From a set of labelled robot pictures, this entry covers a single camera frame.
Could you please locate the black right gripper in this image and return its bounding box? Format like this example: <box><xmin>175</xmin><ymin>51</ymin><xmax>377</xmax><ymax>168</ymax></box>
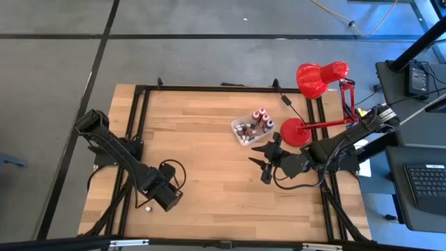
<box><xmin>247</xmin><ymin>132</ymin><xmax>311</xmax><ymax>184</ymax></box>

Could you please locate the clear plastic container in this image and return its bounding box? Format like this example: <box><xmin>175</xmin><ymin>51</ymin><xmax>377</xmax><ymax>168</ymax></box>
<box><xmin>230</xmin><ymin>108</ymin><xmax>277</xmax><ymax>147</ymax></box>

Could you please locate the red desk lamp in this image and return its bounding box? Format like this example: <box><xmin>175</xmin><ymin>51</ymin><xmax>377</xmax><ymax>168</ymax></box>
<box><xmin>279</xmin><ymin>61</ymin><xmax>358</xmax><ymax>148</ymax></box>

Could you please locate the white paper sheet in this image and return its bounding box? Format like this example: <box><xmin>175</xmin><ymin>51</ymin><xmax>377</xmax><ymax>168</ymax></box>
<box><xmin>353</xmin><ymin>139</ymin><xmax>373</xmax><ymax>178</ymax></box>

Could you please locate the black overhead rig bar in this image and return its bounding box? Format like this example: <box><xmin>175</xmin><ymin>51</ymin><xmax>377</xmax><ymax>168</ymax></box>
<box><xmin>0</xmin><ymin>234</ymin><xmax>446</xmax><ymax>251</ymax></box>

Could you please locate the grey laptop desk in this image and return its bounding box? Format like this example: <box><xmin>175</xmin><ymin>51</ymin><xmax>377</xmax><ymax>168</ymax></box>
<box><xmin>385</xmin><ymin>144</ymin><xmax>446</xmax><ymax>234</ymax></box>

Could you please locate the grey side desk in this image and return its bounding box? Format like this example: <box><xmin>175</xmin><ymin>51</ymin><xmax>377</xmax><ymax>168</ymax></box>
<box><xmin>374</xmin><ymin>59</ymin><xmax>446</xmax><ymax>149</ymax></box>

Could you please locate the grey floor object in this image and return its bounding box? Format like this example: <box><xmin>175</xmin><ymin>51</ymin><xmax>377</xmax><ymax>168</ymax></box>
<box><xmin>0</xmin><ymin>151</ymin><xmax>29</xmax><ymax>169</ymax></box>

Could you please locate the black laptop keyboard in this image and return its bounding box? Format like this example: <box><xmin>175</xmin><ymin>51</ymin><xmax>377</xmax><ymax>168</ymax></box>
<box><xmin>403</xmin><ymin>162</ymin><xmax>446</xmax><ymax>218</ymax></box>

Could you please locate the black power adapter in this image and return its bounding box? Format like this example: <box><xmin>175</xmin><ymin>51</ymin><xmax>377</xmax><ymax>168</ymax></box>
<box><xmin>405</xmin><ymin>61</ymin><xmax>430</xmax><ymax>98</ymax></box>

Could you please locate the black stand pole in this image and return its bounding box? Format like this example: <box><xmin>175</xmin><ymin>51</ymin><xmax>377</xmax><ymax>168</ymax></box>
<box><xmin>387</xmin><ymin>15</ymin><xmax>446</xmax><ymax>73</ymax></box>

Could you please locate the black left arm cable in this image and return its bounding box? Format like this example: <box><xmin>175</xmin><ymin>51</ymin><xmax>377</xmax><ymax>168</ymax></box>
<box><xmin>159</xmin><ymin>158</ymin><xmax>188</xmax><ymax>192</ymax></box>

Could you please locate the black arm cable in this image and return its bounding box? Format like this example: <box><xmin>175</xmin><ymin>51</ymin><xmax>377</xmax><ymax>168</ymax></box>
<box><xmin>159</xmin><ymin>158</ymin><xmax>188</xmax><ymax>192</ymax></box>
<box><xmin>272</xmin><ymin>139</ymin><xmax>337</xmax><ymax>191</ymax></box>

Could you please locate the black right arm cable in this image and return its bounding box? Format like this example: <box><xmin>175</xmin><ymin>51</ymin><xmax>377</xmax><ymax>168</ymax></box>
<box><xmin>272</xmin><ymin>139</ymin><xmax>337</xmax><ymax>191</ymax></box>

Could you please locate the silver rig bracket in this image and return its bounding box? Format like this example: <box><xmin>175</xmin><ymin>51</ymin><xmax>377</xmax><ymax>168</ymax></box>
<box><xmin>302</xmin><ymin>243</ymin><xmax>344</xmax><ymax>251</ymax></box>
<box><xmin>109</xmin><ymin>238</ymin><xmax>150</xmax><ymax>248</ymax></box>

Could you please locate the black lamp power cable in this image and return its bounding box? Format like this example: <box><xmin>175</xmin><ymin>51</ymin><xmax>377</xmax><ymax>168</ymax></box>
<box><xmin>273</xmin><ymin>79</ymin><xmax>307</xmax><ymax>127</ymax></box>

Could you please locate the black aluminium table frame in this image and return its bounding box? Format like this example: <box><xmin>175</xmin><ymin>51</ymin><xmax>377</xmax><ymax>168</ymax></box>
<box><xmin>78</xmin><ymin>77</ymin><xmax>372</xmax><ymax>243</ymax></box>

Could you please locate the yellow floor cord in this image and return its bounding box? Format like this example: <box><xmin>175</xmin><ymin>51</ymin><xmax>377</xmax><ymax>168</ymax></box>
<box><xmin>311</xmin><ymin>0</ymin><xmax>399</xmax><ymax>38</ymax></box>

